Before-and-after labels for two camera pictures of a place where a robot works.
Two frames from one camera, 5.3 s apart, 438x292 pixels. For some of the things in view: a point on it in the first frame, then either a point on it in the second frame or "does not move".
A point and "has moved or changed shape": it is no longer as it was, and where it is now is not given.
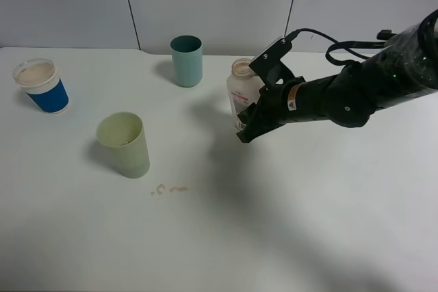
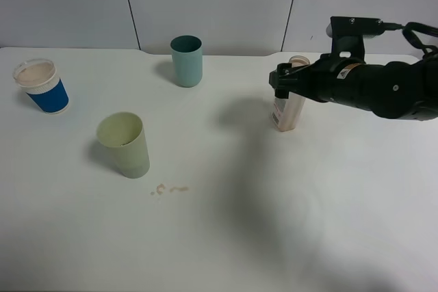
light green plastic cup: [124, 135] does not move
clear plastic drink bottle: [243, 87] has moved or changed shape
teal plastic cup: [187, 54] does not move
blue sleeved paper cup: [39, 79] does not move
